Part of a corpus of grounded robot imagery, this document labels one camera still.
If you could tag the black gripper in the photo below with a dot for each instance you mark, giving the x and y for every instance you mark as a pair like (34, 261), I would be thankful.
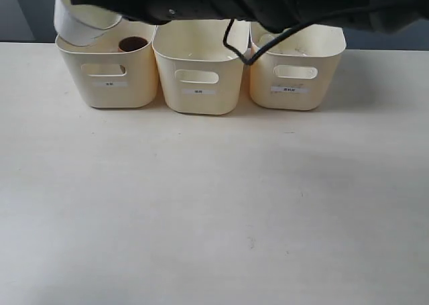
(159, 12)

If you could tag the brown wooden cup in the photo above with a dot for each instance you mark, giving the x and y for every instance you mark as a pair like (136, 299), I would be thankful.
(132, 43)

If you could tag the white paper cup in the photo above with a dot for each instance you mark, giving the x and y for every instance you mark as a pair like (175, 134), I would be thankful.
(81, 25)

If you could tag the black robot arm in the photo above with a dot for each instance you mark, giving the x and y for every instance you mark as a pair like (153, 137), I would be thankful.
(387, 16)

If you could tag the middle cream plastic bin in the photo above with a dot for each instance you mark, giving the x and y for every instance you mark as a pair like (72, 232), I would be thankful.
(198, 74)

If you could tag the cream plastic bin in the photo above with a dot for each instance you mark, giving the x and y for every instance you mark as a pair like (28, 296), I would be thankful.
(198, 74)
(109, 79)
(296, 73)

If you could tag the left cream plastic bin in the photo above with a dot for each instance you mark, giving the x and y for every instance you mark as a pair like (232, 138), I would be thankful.
(109, 79)

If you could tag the right cream plastic bin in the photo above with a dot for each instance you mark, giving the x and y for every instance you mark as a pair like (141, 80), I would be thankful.
(296, 73)

